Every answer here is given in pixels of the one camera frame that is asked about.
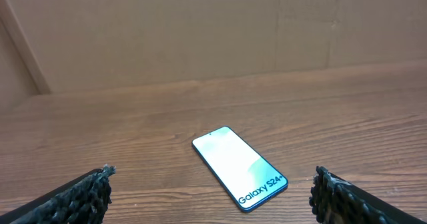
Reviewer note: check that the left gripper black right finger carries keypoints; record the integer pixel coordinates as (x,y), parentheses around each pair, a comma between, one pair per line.
(335,200)

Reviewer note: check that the blue Samsung Galaxy smartphone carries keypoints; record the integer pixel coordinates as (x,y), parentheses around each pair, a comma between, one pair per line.
(248,178)

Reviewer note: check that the cardboard back board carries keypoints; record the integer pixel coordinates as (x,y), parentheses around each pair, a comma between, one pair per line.
(77,46)

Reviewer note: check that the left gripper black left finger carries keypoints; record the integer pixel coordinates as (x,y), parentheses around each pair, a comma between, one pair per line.
(83,200)

